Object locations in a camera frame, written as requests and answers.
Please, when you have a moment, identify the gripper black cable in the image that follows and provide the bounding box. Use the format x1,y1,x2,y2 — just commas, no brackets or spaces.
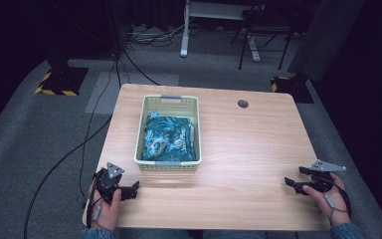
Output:
85,171,106,231
321,178,352,224

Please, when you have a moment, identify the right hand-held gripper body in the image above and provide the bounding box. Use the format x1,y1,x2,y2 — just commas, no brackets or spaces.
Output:
306,159,348,194

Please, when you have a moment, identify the tangle of floor cables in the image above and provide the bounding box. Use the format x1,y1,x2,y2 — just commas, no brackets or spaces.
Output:
124,23,184,49

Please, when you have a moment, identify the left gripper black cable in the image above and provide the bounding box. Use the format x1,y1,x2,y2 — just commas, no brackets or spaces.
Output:
85,171,106,231

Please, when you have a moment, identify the thin black floor cable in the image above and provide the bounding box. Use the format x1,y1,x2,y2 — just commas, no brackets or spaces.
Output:
78,54,120,197

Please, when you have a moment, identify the black metal chair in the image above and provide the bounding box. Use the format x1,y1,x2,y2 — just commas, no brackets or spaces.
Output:
230,3,294,72

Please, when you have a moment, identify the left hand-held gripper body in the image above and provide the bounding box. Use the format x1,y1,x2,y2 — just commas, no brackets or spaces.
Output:
94,161,125,204

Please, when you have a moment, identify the teal patterned cloth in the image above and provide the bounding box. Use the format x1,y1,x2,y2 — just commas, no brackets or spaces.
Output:
140,111,197,163

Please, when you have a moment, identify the thick black floor cable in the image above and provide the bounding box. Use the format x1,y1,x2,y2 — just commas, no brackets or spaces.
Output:
23,114,113,239

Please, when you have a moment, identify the person's right hand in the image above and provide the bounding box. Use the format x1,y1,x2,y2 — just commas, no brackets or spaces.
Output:
301,172,352,227

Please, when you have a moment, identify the white desk frame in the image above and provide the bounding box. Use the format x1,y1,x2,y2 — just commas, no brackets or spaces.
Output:
179,0,267,64

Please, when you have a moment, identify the grey leaning panel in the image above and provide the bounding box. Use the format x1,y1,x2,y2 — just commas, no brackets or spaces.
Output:
286,0,368,84

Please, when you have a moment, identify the person's left hand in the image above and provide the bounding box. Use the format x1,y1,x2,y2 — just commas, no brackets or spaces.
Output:
87,183,122,232

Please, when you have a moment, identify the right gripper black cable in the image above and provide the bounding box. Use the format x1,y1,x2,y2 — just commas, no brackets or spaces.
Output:
321,178,352,224

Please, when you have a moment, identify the black yellow striped stand base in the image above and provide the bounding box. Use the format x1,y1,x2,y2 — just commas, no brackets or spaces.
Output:
270,73,315,105
34,31,90,98

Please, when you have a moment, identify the pale green plastic basket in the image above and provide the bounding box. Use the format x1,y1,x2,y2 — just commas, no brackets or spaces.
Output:
133,94,203,172

